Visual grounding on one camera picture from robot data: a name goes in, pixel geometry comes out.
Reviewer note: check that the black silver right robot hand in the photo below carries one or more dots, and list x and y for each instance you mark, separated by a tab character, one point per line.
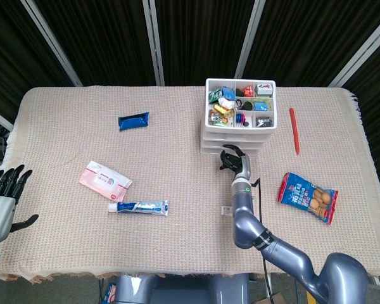
245	166

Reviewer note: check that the clear drawer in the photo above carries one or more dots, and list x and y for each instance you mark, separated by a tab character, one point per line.
215	144
228	135
209	152

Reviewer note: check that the small white cardboard box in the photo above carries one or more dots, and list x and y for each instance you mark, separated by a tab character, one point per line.
225	211

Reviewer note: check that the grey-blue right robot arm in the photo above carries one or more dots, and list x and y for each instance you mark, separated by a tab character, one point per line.
244	221

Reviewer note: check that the clear top drawer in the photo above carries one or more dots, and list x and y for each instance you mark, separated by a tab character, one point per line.
228	135

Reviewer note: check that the clear bottom drawer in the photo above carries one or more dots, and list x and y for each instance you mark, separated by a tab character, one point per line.
209	152

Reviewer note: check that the white plastic drawer organizer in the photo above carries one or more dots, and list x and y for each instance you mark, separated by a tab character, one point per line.
209	128

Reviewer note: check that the white blue small box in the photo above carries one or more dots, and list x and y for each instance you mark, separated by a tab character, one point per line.
263	89

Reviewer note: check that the blue red clips bundle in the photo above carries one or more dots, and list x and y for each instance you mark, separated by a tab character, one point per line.
239	119

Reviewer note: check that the black binder clips pile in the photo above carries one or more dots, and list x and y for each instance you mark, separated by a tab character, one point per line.
263	122

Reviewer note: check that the colourful foil candy packet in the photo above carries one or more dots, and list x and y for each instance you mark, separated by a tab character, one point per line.
218	117

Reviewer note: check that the black oval item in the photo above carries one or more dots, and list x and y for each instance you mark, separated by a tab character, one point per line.
247	106

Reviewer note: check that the orange-red stick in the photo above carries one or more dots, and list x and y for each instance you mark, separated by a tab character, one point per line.
294	130

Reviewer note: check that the yellow snack packet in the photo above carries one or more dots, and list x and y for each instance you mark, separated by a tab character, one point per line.
221	109

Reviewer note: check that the green blue patterned packet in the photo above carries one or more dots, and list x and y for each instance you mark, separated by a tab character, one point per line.
260	106

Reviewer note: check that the blue red cookie bag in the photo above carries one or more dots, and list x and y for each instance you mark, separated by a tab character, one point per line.
304	194

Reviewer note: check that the white crumpled tissue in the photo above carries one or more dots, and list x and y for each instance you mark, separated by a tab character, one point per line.
226	103

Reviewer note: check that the black round item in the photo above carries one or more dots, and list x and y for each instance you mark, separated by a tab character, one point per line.
239	92

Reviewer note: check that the small blue packet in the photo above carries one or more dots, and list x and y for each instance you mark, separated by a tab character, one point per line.
228	93

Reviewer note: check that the orange red small packet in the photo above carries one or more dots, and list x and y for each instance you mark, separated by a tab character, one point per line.
247	91

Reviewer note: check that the green printed packet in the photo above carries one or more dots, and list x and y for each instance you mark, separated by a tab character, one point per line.
214	96

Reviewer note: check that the pink wet wipes pack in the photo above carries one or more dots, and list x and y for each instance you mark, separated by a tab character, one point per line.
104	180

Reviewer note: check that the blue white toothpaste tube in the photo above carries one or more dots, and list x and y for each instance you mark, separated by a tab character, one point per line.
139	207

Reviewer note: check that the blue snack packet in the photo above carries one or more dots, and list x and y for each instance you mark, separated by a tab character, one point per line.
133	122

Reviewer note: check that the beige woven tablecloth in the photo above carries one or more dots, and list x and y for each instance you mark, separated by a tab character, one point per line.
145	240

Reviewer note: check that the blue orange floor packet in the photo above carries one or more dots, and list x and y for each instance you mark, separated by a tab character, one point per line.
109	294

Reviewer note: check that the brown cardboard piece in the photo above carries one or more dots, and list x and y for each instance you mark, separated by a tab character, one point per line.
277	299

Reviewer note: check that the grey-blue robot torso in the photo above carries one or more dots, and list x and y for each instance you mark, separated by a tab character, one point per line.
183	289

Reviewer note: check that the grey partition post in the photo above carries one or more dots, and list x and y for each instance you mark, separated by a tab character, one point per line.
50	41
248	41
361	54
154	41

